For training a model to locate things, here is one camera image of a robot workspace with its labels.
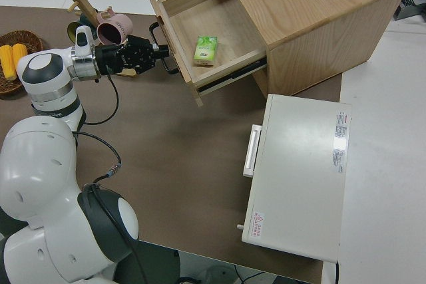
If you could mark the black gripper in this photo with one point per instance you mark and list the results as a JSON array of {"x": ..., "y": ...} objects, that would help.
[{"x": 134, "y": 56}]

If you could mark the black drawer slide rail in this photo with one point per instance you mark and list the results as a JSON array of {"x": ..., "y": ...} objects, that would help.
[{"x": 246, "y": 68}]

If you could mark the pink mug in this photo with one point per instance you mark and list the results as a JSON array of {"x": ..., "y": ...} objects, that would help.
[{"x": 116, "y": 28}]

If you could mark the light wooden drawer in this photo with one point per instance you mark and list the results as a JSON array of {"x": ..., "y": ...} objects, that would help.
[{"x": 216, "y": 21}]

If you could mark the white toaster oven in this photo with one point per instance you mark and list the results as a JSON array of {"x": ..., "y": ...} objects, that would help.
[{"x": 299, "y": 171}]

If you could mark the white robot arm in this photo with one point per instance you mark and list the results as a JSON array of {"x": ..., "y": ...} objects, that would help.
[{"x": 40, "y": 164}]

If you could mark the brown table mat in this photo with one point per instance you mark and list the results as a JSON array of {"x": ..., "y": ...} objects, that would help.
[{"x": 183, "y": 151}]

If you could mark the dark blue mug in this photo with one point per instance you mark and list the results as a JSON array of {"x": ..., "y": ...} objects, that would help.
[{"x": 87, "y": 19}]

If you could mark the brown wicker basket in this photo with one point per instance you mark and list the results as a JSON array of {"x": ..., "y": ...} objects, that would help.
[{"x": 30, "y": 39}]

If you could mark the green tissue pack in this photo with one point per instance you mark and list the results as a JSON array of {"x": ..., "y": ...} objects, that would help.
[{"x": 204, "y": 48}]

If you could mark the light wooden cabinet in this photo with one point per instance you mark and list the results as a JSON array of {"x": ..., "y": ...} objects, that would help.
[{"x": 316, "y": 4}]

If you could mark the yellow corn cob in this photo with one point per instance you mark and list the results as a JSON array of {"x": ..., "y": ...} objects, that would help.
[
  {"x": 6, "y": 61},
  {"x": 19, "y": 52}
]

